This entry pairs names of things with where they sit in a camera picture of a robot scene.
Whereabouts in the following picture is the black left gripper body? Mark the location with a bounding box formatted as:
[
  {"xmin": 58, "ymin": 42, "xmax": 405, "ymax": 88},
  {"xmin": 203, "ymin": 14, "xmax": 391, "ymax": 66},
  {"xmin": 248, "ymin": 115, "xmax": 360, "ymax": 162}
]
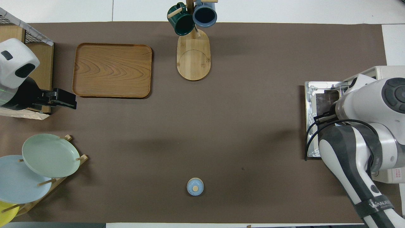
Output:
[{"xmin": 6, "ymin": 77, "xmax": 57, "ymax": 112}]

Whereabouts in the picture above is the glass oven door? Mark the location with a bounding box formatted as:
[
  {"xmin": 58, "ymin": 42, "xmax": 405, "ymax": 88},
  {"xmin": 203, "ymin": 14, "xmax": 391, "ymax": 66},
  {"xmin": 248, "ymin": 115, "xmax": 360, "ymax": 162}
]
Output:
[{"xmin": 304, "ymin": 81, "xmax": 345, "ymax": 158}]

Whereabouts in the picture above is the cream toaster oven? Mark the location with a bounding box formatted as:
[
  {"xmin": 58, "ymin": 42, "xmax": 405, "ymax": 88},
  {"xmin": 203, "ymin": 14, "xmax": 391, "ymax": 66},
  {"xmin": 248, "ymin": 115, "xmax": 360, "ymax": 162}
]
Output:
[{"xmin": 343, "ymin": 66, "xmax": 405, "ymax": 184}]

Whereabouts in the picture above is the wooden serving tray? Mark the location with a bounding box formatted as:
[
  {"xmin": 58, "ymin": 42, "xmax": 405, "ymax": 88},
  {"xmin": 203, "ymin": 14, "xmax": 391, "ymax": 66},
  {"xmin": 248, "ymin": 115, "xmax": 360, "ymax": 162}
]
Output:
[{"xmin": 72, "ymin": 43, "xmax": 153, "ymax": 99}]

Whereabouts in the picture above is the pale green plate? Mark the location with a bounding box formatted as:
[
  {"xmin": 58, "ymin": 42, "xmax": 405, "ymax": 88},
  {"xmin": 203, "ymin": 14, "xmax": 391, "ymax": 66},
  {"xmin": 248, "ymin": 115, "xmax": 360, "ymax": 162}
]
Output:
[{"xmin": 22, "ymin": 133, "xmax": 81, "ymax": 178}]

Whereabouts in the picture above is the wooden plate rack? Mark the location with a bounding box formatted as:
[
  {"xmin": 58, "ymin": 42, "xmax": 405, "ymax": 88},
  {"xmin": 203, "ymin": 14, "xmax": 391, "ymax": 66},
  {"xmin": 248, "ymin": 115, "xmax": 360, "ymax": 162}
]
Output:
[{"xmin": 2, "ymin": 135, "xmax": 88, "ymax": 217}]

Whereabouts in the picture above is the light blue racked plate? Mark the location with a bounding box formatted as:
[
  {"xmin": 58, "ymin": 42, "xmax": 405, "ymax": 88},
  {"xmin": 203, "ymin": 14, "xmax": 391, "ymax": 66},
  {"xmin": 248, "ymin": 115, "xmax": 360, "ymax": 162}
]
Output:
[{"xmin": 0, "ymin": 155, "xmax": 53, "ymax": 204}]

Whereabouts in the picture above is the yellow plate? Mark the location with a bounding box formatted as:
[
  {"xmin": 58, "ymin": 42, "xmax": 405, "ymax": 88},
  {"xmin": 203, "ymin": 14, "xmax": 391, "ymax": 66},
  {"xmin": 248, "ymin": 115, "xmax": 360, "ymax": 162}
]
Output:
[{"xmin": 0, "ymin": 200, "xmax": 19, "ymax": 228}]

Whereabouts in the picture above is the wooden mug tree stand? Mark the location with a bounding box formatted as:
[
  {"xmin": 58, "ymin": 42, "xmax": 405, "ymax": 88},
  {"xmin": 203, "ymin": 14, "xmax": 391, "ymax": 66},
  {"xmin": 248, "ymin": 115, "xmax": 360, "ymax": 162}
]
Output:
[{"xmin": 167, "ymin": 0, "xmax": 219, "ymax": 81}]

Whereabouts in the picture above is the dark green mug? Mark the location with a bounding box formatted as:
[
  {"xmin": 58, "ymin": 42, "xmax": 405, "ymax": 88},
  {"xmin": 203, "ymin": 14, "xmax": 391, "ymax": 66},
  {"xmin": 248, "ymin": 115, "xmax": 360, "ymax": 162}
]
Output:
[{"xmin": 167, "ymin": 3, "xmax": 195, "ymax": 36}]

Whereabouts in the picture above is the brown table mat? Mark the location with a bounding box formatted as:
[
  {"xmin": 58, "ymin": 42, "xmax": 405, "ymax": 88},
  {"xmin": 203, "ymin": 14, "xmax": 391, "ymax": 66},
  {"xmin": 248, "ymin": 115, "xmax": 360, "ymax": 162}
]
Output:
[{"xmin": 0, "ymin": 22, "xmax": 402, "ymax": 224}]

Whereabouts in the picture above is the blue mug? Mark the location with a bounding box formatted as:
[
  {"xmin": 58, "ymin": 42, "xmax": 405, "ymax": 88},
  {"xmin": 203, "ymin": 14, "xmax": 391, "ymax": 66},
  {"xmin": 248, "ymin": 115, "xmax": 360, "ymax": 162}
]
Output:
[{"xmin": 192, "ymin": 0, "xmax": 218, "ymax": 28}]

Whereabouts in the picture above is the black wire basket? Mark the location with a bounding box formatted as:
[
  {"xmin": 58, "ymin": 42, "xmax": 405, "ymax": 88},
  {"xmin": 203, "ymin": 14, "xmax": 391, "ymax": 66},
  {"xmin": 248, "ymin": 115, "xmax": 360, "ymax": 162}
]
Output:
[{"xmin": 0, "ymin": 14, "xmax": 43, "ymax": 44}]

